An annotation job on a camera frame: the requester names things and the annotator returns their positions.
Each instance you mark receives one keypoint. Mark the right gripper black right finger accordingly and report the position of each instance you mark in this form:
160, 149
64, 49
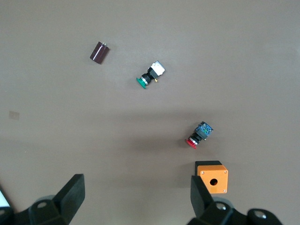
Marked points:
201, 201

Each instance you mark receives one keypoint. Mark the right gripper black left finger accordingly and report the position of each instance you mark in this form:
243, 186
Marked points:
68, 199

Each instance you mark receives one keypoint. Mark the red push button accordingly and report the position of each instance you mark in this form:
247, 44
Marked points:
199, 136

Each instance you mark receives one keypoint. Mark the green push button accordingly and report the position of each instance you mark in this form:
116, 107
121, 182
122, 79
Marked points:
150, 76

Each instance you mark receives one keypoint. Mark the dark cylindrical capacitor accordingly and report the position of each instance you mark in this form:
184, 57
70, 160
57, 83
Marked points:
99, 52

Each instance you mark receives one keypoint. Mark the orange button enclosure box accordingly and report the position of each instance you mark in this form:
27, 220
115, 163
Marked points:
214, 175

